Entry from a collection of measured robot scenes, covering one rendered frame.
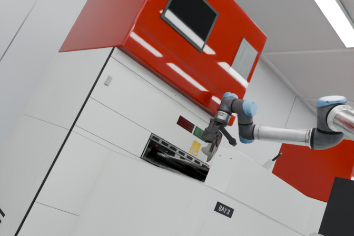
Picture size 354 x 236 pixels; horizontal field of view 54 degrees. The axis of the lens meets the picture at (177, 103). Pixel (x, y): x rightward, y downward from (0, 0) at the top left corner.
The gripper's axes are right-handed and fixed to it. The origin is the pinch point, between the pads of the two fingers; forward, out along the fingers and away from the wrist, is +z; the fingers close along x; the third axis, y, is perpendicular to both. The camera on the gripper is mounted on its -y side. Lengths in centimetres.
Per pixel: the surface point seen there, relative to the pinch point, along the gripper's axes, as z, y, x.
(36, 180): 39, 52, 43
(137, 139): 5.7, 29.8, 20.3
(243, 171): 6, -25, 50
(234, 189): 13, -24, 52
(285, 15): -178, 20, -136
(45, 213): 48, 42, 42
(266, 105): -135, 29, -283
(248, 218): 19, -31, 41
